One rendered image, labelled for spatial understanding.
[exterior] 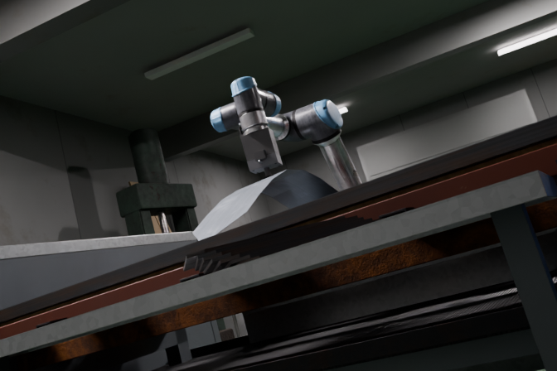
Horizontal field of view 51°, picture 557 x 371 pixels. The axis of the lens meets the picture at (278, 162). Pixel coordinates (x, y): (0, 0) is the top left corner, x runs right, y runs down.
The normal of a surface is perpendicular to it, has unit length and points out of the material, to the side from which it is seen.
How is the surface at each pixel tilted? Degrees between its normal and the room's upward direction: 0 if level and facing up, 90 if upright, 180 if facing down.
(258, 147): 90
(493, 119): 90
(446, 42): 90
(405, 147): 90
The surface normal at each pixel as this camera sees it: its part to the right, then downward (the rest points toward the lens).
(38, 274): 0.84, -0.33
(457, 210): -0.48, -0.06
